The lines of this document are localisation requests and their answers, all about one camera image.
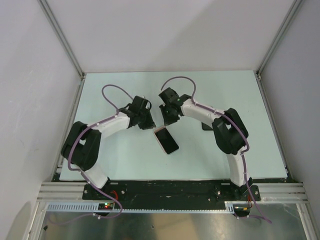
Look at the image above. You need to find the pink phone case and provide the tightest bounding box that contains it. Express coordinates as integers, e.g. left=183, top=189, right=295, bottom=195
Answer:
left=152, top=126, right=180, bottom=156

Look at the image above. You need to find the black phone case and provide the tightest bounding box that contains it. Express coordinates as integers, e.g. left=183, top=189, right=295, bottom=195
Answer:
left=201, top=122, right=213, bottom=131

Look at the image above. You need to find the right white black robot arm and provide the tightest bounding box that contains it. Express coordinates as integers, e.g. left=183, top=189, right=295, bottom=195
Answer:
left=159, top=87, right=250, bottom=201

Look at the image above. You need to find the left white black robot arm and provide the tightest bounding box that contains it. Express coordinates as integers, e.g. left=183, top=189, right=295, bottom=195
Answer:
left=61, top=95, right=156, bottom=200

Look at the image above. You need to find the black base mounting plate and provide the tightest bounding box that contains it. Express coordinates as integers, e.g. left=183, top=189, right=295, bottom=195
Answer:
left=51, top=178, right=262, bottom=210

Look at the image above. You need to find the grey slotted cable duct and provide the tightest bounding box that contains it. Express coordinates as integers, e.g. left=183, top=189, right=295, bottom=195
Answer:
left=45, top=201, right=237, bottom=215

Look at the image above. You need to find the aluminium front rail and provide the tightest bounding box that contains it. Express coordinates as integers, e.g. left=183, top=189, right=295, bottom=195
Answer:
left=37, top=182, right=86, bottom=202

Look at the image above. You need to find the left aluminium frame post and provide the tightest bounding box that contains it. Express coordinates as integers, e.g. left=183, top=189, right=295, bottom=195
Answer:
left=37, top=0, right=85, bottom=80

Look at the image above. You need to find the aluminium frame post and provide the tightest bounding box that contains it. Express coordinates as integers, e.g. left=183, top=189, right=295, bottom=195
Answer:
left=256, top=0, right=305, bottom=80
left=37, top=0, right=85, bottom=80

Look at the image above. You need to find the right aluminium frame post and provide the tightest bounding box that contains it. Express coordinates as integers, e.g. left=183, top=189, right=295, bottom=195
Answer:
left=256, top=0, right=305, bottom=80

